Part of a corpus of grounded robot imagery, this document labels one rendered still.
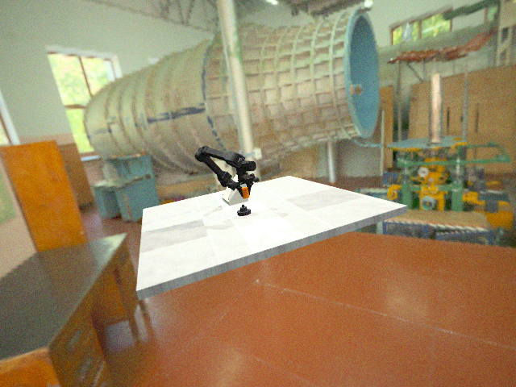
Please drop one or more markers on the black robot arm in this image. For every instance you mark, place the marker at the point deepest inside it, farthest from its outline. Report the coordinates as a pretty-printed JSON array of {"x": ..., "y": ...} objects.
[{"x": 232, "y": 158}]

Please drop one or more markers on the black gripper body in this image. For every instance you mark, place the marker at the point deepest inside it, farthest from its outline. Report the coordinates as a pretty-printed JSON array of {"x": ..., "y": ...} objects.
[{"x": 233, "y": 185}]

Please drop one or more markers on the grey round pedestal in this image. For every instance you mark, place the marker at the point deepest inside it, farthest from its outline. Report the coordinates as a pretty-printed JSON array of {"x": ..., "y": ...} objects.
[{"x": 243, "y": 211}]

